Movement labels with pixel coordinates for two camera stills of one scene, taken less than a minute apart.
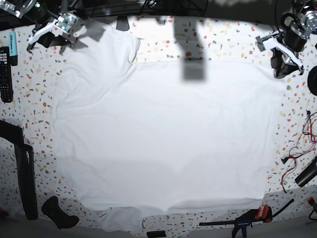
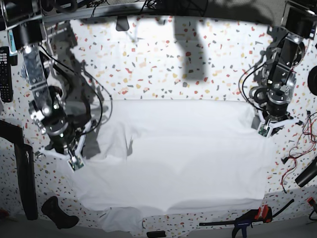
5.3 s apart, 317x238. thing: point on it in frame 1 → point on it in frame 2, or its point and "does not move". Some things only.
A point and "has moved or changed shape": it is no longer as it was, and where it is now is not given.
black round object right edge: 312,80 does not move
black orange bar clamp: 263,213 does not move
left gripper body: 292,40 → 273,122
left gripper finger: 276,60 → 255,122
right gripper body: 43,15 → 69,148
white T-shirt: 144,139 has moved or changed shape
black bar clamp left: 13,134 does not move
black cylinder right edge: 310,172 does not move
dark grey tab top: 122,23 does not move
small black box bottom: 156,234 does not move
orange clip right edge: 311,201 does not move
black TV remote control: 6,83 does not move
